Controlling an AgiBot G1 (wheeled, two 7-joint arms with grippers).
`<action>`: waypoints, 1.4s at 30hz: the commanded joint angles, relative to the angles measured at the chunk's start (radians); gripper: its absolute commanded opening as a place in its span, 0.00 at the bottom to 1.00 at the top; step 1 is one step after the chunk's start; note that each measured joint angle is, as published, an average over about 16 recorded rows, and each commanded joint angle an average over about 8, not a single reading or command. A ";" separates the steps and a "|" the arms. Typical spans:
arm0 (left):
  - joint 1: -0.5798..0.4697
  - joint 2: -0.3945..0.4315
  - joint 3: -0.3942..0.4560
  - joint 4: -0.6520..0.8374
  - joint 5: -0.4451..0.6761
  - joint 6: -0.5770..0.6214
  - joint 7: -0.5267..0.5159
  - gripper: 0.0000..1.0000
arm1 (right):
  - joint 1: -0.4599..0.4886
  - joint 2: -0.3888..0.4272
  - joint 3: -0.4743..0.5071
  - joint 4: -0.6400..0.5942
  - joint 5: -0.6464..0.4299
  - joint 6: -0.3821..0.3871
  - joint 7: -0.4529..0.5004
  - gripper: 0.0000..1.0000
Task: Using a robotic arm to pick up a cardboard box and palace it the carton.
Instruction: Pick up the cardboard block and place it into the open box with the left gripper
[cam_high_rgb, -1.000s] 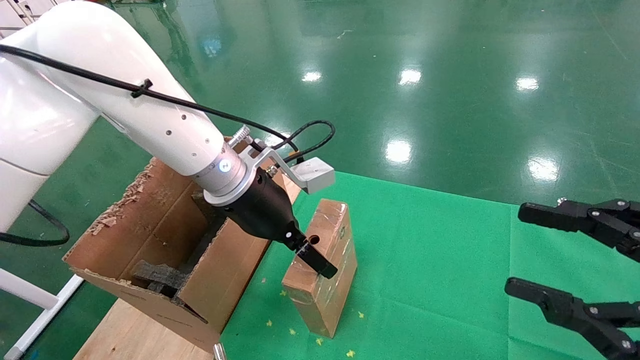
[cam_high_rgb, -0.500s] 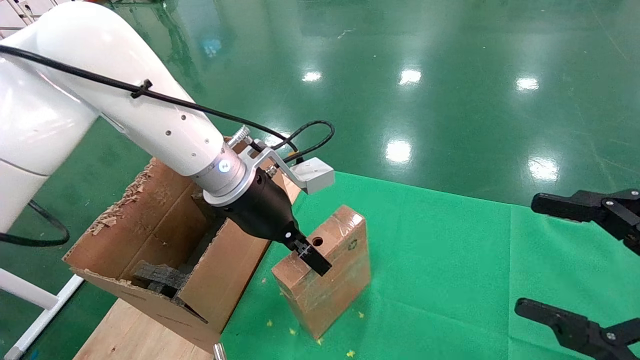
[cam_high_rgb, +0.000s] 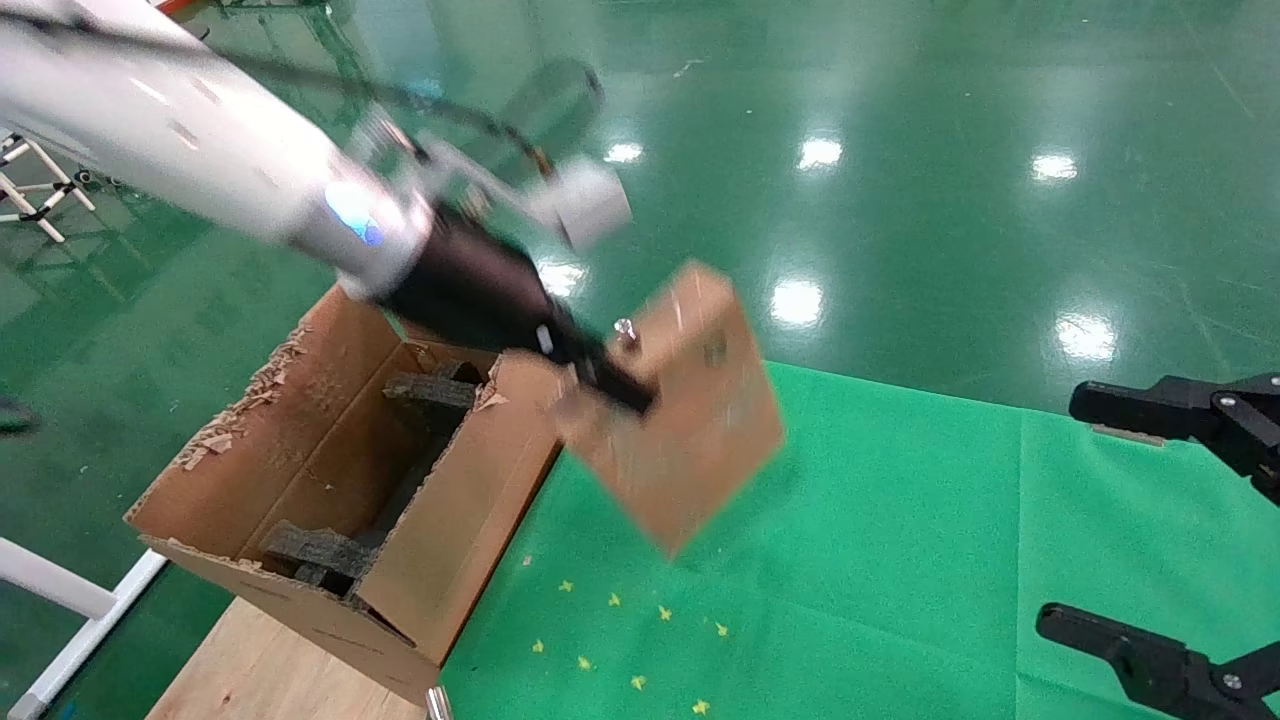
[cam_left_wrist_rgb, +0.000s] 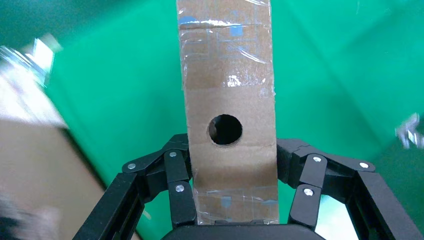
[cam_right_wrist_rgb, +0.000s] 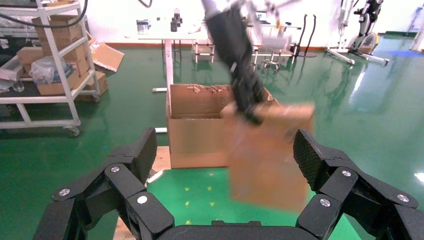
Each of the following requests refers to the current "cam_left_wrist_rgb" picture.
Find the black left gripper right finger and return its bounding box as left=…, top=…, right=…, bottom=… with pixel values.
left=276, top=138, right=424, bottom=240

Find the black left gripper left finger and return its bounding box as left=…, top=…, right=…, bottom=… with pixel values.
left=72, top=133, right=198, bottom=240

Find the small brown cardboard box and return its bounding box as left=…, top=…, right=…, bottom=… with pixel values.
left=176, top=0, right=280, bottom=226

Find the large open brown carton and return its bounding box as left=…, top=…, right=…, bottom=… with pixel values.
left=0, top=119, right=110, bottom=240

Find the silver binder clip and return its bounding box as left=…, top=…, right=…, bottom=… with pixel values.
left=395, top=112, right=424, bottom=150
left=0, top=33, right=64, bottom=88

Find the green table cloth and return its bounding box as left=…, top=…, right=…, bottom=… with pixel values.
left=44, top=0, right=424, bottom=240

